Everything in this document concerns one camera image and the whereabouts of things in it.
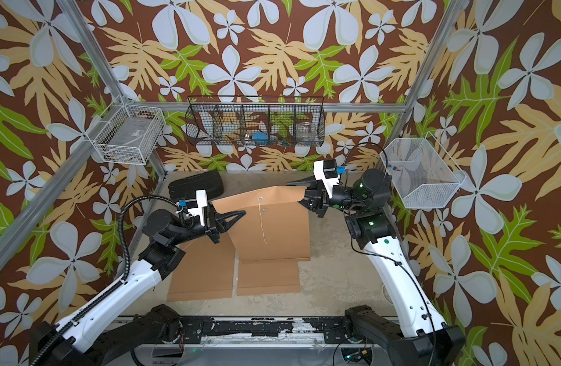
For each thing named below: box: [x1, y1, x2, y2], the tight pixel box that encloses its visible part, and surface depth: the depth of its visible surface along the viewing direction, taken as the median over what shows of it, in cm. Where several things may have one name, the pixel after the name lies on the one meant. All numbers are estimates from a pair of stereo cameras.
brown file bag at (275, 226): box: [211, 185, 311, 261], surface depth 60 cm
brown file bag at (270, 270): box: [234, 247, 311, 296], surface depth 88 cm
